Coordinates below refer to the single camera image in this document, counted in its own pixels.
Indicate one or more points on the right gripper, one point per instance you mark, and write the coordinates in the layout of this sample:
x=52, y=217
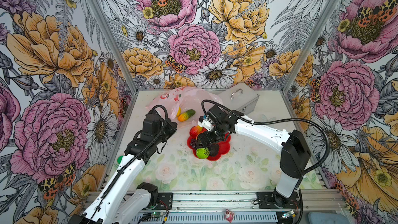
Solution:
x=200, y=137

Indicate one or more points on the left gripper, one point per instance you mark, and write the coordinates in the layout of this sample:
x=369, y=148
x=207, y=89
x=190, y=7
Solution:
x=171, y=127

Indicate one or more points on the green orange papaya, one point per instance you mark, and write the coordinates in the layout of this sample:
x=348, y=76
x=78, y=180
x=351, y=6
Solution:
x=186, y=115

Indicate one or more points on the pink plastic bag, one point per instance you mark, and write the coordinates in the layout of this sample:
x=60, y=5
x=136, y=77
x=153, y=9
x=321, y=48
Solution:
x=184, y=99

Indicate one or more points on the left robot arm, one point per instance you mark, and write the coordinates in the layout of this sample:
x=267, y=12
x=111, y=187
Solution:
x=109, y=207

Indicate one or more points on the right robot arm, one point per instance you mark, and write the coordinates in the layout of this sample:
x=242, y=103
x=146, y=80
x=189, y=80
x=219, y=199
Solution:
x=291, y=146

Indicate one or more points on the dark grape bunch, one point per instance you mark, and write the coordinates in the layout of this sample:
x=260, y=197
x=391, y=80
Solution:
x=193, y=144

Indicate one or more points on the red yellow peach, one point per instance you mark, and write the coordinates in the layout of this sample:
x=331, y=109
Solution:
x=195, y=131

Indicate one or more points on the green apple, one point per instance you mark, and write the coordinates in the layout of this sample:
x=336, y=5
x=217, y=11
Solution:
x=202, y=153

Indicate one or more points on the red flower-shaped plate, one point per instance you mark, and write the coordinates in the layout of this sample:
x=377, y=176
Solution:
x=224, y=147

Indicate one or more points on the green capped white bottle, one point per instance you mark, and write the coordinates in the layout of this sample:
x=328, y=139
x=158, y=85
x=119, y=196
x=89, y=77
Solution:
x=119, y=159

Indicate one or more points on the silver metal case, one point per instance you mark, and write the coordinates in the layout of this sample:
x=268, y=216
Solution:
x=241, y=98

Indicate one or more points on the small pink red object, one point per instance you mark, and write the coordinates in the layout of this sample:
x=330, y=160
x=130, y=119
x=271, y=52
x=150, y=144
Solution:
x=229, y=215

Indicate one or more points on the green circuit board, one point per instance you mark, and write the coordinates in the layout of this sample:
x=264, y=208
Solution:
x=154, y=217

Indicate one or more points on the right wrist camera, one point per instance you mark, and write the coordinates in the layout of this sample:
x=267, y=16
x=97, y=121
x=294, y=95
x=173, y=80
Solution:
x=205, y=123

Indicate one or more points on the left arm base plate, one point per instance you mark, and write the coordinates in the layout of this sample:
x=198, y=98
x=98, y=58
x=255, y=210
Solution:
x=160, y=201

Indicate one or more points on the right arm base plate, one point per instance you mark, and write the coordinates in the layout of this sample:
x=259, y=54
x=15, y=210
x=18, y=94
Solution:
x=273, y=200

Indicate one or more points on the white perforated cable duct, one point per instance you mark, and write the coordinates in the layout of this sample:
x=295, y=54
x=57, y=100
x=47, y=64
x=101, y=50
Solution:
x=219, y=218

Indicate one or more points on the aluminium front rail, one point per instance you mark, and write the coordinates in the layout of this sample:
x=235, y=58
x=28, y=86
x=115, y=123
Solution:
x=242, y=200

